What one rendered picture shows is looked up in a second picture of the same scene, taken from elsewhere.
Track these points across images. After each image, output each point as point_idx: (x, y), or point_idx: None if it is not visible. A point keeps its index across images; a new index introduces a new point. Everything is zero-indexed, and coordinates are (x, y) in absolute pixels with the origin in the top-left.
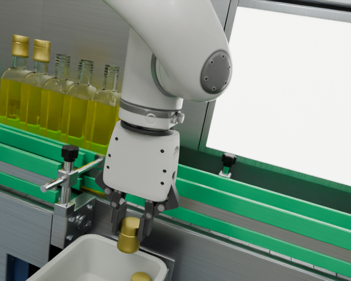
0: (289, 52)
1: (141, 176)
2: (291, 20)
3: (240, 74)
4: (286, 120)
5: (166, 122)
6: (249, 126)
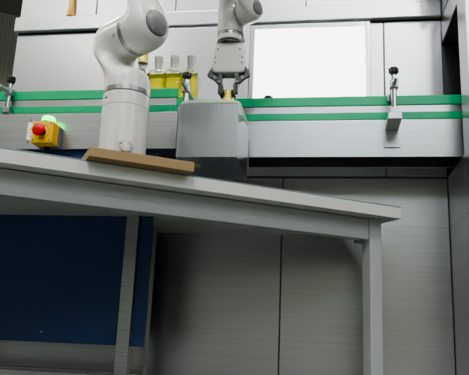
0: (289, 45)
1: (231, 61)
2: (285, 30)
3: (264, 62)
4: (296, 80)
5: (240, 36)
6: (276, 89)
